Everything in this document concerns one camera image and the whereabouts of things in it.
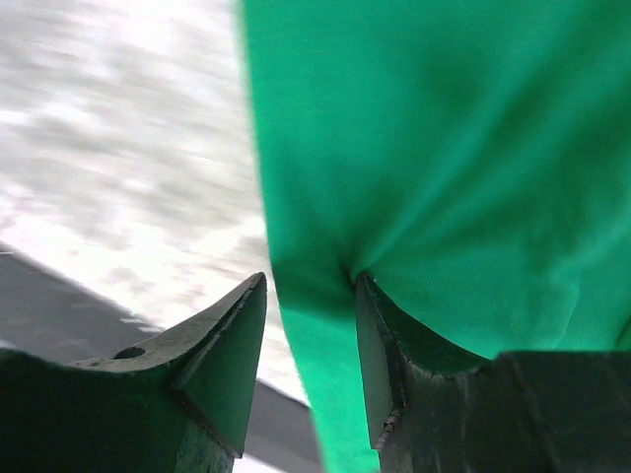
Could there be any black base beam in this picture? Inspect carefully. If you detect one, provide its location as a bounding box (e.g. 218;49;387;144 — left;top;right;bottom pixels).
1;249;322;472

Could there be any green t-shirt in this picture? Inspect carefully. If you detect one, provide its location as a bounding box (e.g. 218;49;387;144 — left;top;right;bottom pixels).
242;1;630;472

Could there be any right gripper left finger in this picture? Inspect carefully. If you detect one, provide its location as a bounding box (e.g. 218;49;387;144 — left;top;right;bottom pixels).
1;273;267;472

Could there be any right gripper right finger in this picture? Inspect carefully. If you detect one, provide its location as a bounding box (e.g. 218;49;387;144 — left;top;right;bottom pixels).
356;275;630;473

